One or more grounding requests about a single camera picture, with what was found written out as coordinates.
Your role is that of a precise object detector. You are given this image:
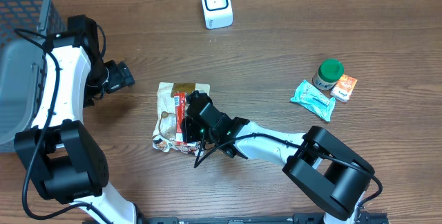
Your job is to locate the orange snack packet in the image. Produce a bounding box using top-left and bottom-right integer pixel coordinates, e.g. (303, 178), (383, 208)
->
(330, 74), (358, 103)

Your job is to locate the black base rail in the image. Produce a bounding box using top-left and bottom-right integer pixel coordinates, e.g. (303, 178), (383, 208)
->
(144, 212), (390, 224)

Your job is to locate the green lid jar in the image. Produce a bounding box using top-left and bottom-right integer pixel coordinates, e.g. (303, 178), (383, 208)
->
(312, 59), (345, 91)

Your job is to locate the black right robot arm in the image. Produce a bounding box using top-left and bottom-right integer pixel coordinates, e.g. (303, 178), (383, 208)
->
(182, 91), (375, 223)

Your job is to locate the red white snack bar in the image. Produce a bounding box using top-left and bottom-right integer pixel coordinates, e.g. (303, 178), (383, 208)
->
(173, 92), (186, 145)

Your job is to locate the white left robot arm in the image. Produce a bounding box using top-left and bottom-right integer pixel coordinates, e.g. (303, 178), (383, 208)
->
(14, 15), (145, 223)

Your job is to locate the white barcode scanner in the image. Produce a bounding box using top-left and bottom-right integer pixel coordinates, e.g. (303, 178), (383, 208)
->
(201, 0), (233, 30)

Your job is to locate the teal snack packet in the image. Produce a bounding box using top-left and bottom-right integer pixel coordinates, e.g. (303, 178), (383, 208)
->
(290, 80), (336, 122)

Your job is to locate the brown snack bag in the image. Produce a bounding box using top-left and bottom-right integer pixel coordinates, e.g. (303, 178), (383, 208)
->
(152, 82), (211, 156)

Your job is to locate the grey plastic basket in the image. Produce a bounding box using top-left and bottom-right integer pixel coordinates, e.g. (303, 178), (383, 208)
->
(1, 0), (66, 153)

